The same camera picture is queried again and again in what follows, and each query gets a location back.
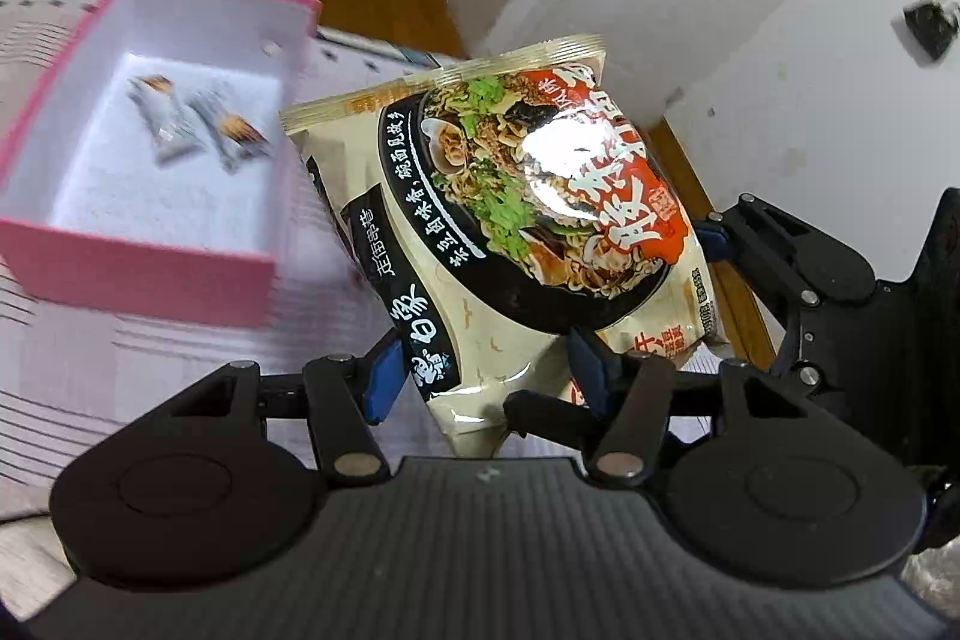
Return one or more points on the white door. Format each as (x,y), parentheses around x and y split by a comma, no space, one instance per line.
(787,48)

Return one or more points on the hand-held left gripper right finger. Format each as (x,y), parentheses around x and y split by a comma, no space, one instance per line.
(592,364)

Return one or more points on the dark door fitting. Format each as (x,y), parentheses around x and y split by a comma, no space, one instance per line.
(930,25)

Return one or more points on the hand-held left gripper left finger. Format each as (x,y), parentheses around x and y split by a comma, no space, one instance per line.
(384,377)

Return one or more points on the instant noodle packet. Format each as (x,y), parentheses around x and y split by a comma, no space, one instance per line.
(525,220)

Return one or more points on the pink cardboard box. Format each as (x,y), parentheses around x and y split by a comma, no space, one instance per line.
(150,280)

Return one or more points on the small white snack packet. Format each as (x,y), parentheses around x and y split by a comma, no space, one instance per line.
(161,119)
(225,134)

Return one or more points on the striped bed sheet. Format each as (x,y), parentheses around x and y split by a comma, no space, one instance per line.
(90,385)

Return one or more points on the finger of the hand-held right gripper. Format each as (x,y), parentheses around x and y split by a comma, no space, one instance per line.
(711,235)
(808,347)

